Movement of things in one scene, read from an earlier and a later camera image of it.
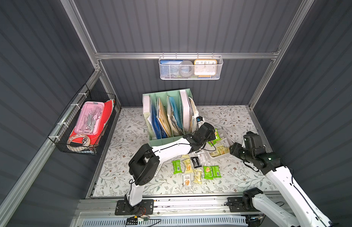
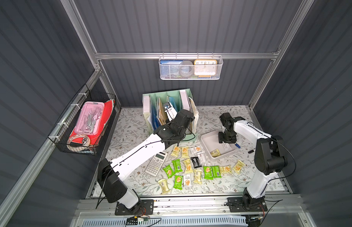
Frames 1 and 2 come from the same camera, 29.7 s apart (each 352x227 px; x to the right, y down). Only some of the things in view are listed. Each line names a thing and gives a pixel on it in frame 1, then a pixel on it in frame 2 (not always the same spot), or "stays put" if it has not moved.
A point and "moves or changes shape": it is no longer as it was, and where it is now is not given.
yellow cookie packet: [188, 168] stays put
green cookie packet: [177, 167] stays put
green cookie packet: [207, 172] stays put
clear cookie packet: [203, 159] moves or changes shape
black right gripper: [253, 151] → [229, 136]
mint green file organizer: [168, 114] stays put
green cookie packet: [215, 171] stays put
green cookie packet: [214, 142] → [178, 182]
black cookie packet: [196, 162] stays put
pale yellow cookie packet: [198, 176] stays put
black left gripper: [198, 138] → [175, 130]
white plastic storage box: [219, 147] stays put
